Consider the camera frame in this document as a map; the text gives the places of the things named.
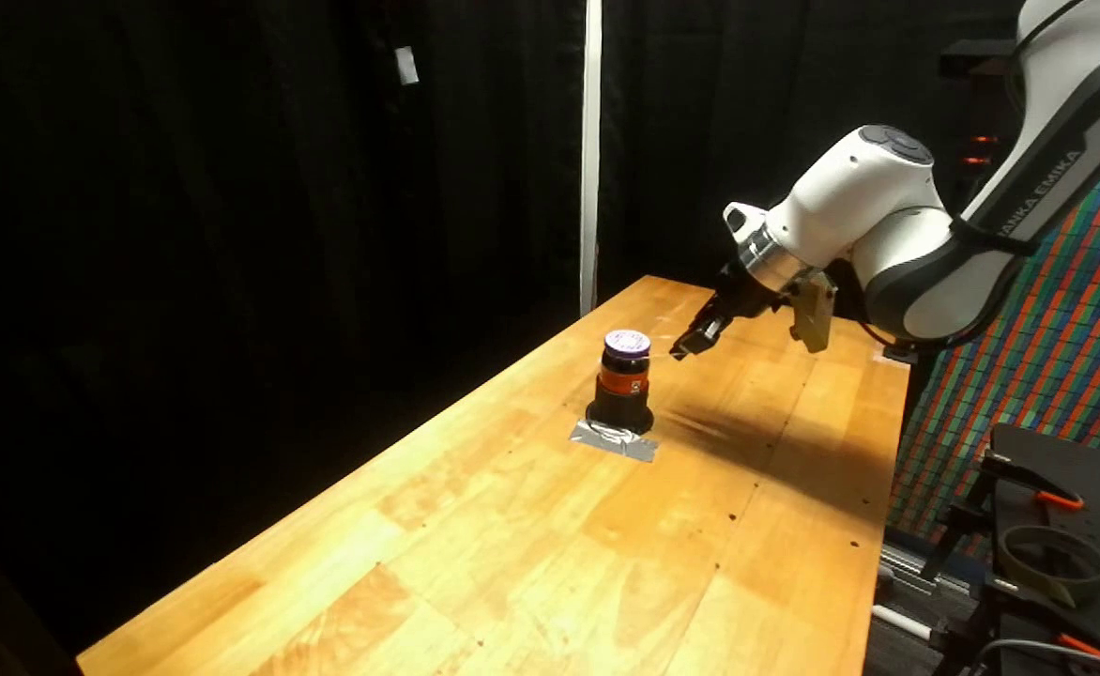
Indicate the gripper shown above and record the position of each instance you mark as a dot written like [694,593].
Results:
[745,293]

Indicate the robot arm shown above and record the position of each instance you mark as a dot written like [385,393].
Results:
[888,216]

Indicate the black cup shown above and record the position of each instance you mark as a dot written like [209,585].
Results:
[619,413]

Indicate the dark jar with purple lid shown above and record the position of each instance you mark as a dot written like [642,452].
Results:
[626,355]

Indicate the piece of silver tape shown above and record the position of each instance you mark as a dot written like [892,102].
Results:
[611,439]

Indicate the white pole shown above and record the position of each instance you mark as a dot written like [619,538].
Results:
[591,160]

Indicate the colourful patterned panel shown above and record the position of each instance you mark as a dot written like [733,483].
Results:
[1057,366]

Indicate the small white tag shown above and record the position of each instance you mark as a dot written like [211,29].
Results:
[406,66]

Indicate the roll of tape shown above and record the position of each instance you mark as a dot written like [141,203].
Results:
[1052,563]

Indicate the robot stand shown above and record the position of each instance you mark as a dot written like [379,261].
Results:
[1076,526]

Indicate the black curtain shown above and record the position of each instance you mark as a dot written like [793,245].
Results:
[231,235]

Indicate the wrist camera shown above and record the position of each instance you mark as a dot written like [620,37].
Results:
[813,310]

